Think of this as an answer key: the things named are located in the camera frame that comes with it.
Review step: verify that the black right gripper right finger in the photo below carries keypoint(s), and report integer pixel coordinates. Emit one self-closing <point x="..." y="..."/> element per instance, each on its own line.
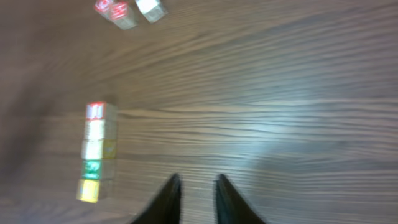
<point x="230" y="206"/>

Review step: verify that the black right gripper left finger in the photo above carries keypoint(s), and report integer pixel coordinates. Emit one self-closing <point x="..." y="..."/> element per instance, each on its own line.
<point x="165" y="208"/>

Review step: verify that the blue X letter block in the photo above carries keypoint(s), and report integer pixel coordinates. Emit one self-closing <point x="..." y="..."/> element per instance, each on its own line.
<point x="92" y="191"/>

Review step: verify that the green F letter block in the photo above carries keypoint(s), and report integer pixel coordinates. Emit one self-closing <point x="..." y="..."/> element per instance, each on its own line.
<point x="98" y="169"/>

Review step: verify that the green B letter block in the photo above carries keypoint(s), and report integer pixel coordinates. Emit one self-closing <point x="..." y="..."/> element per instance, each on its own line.
<point x="98" y="149"/>

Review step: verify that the wooden block red side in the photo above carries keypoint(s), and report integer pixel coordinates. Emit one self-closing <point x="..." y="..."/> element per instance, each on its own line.
<point x="100" y="129"/>

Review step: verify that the red I letter block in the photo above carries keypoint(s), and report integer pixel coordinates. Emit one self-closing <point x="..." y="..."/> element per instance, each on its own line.
<point x="101" y="110"/>

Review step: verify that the wooden number 3 block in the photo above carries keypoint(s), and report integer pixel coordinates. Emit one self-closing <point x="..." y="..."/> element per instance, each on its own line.
<point x="152" y="10"/>

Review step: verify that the red M letter block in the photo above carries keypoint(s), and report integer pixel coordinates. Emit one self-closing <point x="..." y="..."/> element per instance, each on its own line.
<point x="123" y="16"/>

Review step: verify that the red G letter block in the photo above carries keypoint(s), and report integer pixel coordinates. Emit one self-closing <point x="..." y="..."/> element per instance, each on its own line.
<point x="103" y="7"/>

